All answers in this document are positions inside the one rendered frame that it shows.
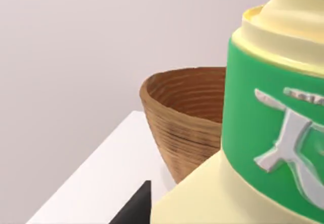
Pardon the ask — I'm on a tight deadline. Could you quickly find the brown wooden bowl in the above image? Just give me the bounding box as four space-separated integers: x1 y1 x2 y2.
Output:
139 66 227 185

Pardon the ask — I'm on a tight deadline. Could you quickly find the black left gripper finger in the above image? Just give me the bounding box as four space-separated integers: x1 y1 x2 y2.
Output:
109 180 152 224

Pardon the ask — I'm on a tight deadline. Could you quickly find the cream and green trophy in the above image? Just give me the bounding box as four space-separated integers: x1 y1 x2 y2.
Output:
149 0 324 224

